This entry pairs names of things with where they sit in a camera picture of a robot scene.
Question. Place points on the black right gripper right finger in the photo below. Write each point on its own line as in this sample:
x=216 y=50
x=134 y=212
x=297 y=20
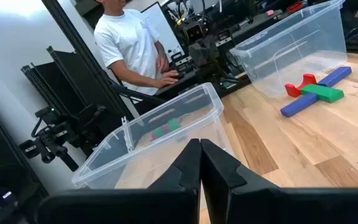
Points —
x=259 y=205

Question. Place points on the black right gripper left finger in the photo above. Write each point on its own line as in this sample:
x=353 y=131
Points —
x=154 y=205

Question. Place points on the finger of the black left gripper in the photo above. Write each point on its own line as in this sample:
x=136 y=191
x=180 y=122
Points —
x=211 y=49
x=197 y=53

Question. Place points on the clear plastic bin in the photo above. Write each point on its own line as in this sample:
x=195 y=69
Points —
x=120 y=161
x=291 y=62

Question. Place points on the small green block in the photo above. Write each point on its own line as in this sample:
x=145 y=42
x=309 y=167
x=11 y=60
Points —
x=159 y=133

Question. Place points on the green rectangular block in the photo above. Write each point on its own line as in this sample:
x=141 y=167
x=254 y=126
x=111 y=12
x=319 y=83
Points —
x=322 y=92
x=173 y=124

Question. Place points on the red arch block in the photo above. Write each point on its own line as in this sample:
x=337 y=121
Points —
x=292 y=91

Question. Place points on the blue rectangular block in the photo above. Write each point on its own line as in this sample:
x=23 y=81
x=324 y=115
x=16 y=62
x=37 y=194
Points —
x=336 y=76
x=297 y=105

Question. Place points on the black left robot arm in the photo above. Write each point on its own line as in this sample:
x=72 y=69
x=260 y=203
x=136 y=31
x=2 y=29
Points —
x=210 y=74

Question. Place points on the background black robot arm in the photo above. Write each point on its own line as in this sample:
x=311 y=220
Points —
x=51 y=140

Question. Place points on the dark grey desk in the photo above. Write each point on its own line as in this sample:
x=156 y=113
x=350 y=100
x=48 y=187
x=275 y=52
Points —
x=253 y=26

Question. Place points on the white-screen computer monitor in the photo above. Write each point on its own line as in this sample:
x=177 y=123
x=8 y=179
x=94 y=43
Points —
x=162 y=28

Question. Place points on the pink eraser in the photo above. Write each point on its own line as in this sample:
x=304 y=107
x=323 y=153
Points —
x=270 y=12

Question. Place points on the person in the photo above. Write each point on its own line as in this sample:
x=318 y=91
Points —
x=129 y=40

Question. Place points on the red plastic object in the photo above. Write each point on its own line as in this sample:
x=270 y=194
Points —
x=295 y=7

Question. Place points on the black flat panel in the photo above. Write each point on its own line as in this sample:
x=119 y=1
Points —
x=39 y=84
x=70 y=77

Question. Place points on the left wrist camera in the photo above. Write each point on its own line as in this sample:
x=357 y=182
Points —
x=194 y=31

